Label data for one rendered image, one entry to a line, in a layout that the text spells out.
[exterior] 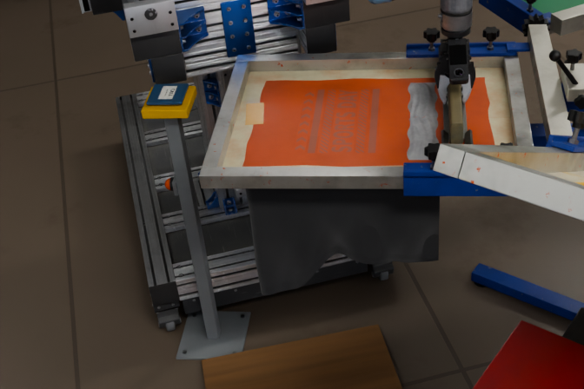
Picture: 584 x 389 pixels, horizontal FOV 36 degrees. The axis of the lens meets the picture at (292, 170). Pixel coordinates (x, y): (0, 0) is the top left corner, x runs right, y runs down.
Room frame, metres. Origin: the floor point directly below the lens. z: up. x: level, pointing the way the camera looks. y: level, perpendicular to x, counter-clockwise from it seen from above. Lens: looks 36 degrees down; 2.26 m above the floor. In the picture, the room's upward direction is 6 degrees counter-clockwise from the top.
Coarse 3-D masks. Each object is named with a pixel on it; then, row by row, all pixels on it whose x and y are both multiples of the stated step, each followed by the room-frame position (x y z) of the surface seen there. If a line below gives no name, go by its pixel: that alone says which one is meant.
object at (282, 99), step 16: (288, 80) 2.21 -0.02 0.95; (336, 80) 2.19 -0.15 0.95; (352, 80) 2.18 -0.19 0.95; (368, 80) 2.17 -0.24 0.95; (384, 80) 2.16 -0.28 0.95; (400, 80) 2.15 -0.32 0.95; (416, 80) 2.14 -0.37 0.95; (432, 80) 2.13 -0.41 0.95; (480, 80) 2.11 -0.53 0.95; (272, 96) 2.13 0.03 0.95; (288, 96) 2.13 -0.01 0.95; (384, 96) 2.08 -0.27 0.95; (400, 96) 2.07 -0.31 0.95; (480, 96) 2.03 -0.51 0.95; (272, 112) 2.06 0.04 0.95; (288, 112) 2.05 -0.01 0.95; (384, 112) 2.00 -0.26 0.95; (400, 112) 1.99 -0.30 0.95; (480, 112) 1.95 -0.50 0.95
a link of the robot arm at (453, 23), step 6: (444, 18) 1.94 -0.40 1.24; (450, 18) 1.93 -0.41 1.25; (456, 18) 1.92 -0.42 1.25; (462, 18) 1.92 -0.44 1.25; (468, 18) 1.93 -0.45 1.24; (444, 24) 1.94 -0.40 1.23; (450, 24) 1.92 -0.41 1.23; (456, 24) 1.92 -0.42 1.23; (462, 24) 1.92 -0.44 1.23; (468, 24) 1.93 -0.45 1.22; (450, 30) 1.92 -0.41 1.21; (456, 30) 1.92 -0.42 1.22; (462, 30) 1.93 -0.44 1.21
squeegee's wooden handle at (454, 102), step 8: (448, 88) 1.93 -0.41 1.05; (456, 88) 1.91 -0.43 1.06; (448, 96) 1.91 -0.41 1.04; (456, 96) 1.87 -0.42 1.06; (448, 104) 1.90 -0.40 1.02; (456, 104) 1.84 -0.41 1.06; (448, 112) 1.89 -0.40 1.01; (456, 112) 1.81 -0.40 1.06; (456, 120) 1.77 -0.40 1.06; (456, 128) 1.76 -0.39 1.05; (456, 136) 1.76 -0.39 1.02
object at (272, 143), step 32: (256, 128) 1.99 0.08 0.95; (288, 128) 1.97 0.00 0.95; (384, 128) 1.93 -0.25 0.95; (480, 128) 1.88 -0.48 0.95; (256, 160) 1.84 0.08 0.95; (288, 160) 1.83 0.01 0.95; (320, 160) 1.82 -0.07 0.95; (352, 160) 1.80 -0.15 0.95; (384, 160) 1.79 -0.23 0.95; (416, 160) 1.77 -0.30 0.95
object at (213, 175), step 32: (256, 64) 2.28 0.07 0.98; (288, 64) 2.27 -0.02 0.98; (320, 64) 2.25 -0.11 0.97; (352, 64) 2.23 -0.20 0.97; (384, 64) 2.22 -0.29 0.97; (416, 64) 2.20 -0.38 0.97; (480, 64) 2.17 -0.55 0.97; (512, 64) 2.11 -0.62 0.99; (224, 96) 2.10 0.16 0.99; (512, 96) 1.96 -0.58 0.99; (224, 128) 1.95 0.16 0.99; (512, 128) 1.86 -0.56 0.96
